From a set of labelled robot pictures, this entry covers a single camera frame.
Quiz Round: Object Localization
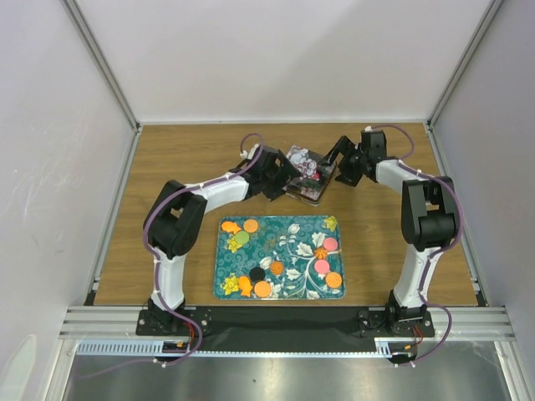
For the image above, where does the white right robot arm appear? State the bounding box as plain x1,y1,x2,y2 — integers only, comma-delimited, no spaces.
319,125,463,336

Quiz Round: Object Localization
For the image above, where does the gold cookie tin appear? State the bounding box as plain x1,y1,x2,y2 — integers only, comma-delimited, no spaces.
286,158,337,206

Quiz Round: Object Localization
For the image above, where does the orange dotted cookie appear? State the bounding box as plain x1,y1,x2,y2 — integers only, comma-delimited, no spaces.
325,272,343,289
254,281,272,298
243,219,259,234

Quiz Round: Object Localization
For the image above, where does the teal floral tray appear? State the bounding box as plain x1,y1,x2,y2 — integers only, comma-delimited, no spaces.
213,216,346,301

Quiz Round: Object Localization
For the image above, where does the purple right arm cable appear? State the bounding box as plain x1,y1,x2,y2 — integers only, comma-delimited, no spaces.
367,123,465,306

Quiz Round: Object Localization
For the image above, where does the gold tin lid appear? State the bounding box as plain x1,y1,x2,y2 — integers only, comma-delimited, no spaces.
285,145,337,204

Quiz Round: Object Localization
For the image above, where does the pink sandwich cookie lower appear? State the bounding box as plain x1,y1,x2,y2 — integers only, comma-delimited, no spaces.
314,259,330,275

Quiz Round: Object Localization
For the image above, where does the pink sandwich cookie upper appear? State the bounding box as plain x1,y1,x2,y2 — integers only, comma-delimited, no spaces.
323,237,339,251

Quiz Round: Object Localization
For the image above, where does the orange dotted cookie bottom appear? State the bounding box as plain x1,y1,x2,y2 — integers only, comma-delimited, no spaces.
254,281,272,298

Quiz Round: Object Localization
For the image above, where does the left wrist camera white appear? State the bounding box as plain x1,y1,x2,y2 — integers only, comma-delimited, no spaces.
240,143,262,162

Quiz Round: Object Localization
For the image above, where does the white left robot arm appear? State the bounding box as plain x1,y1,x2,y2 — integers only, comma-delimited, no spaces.
136,144,300,336

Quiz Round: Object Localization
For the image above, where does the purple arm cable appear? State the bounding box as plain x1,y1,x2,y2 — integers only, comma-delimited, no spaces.
142,132,265,310
367,123,465,306

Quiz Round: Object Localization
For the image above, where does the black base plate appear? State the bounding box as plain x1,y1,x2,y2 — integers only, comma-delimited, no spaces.
135,306,435,353

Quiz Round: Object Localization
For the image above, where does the black sandwich cookie lower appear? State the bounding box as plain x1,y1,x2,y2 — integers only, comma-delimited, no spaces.
249,266,266,283

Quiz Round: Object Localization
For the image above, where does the orange dotted cookie top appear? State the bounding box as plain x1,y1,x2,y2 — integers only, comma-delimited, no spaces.
243,219,259,234

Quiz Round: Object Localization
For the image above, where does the white cable duct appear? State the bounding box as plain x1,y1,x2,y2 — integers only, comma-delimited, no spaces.
77,339,414,358

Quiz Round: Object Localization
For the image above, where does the pink sandwich cookie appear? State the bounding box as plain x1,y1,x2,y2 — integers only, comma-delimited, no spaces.
323,237,339,251
314,259,330,275

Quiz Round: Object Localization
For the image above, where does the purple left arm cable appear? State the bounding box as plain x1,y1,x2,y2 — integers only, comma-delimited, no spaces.
142,132,265,310

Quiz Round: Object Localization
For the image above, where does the orange flower cookie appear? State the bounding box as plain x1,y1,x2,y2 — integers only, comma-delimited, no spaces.
313,246,329,260

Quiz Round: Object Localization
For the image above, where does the orange fish cookie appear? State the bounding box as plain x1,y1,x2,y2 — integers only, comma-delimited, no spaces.
238,276,253,297
221,221,242,235

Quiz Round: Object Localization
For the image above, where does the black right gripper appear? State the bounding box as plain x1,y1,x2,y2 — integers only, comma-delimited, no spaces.
318,135,369,187

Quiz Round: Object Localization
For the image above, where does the orange swirl cookie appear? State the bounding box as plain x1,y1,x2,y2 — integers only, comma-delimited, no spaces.
269,261,284,276

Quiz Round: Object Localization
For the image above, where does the orange fish cookie bottom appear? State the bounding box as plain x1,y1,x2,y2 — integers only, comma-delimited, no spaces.
238,276,253,297

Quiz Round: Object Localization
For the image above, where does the orange fish cookie top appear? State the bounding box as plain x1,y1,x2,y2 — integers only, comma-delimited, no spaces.
221,221,242,235

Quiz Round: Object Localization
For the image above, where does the orange dotted cookie right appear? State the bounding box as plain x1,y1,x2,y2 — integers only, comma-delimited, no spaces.
325,272,343,289

